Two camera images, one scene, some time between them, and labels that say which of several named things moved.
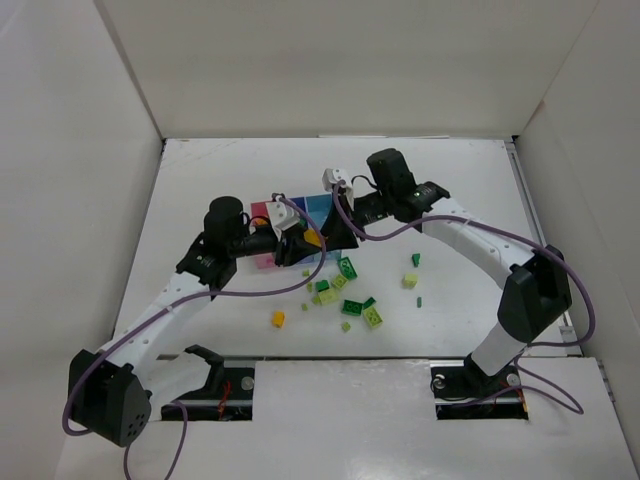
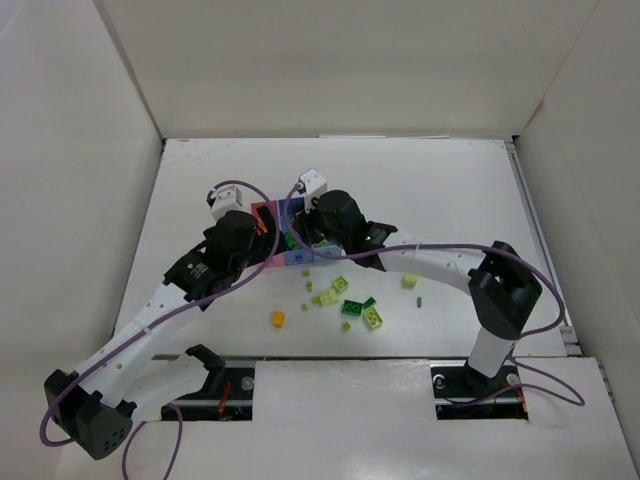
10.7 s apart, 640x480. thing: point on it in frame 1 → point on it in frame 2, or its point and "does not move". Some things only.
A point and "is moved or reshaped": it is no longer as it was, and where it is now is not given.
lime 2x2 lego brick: [373, 317] does not move
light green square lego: [340, 281] does not move
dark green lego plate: [346, 268] is moved or reshaped
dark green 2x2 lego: [352, 308] does not move
